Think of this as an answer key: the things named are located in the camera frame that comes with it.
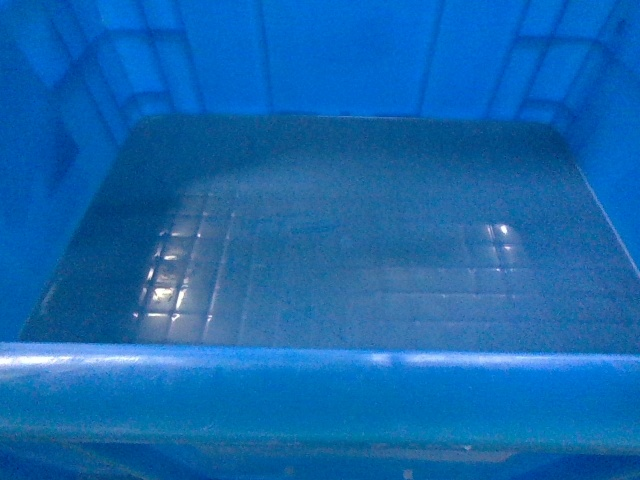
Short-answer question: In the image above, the blue plastic crate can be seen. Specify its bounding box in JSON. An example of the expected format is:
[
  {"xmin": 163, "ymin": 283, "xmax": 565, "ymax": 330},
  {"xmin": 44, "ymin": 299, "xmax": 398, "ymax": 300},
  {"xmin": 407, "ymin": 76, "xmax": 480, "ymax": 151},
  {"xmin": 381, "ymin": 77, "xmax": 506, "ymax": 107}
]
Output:
[{"xmin": 1, "ymin": 1, "xmax": 639, "ymax": 479}]

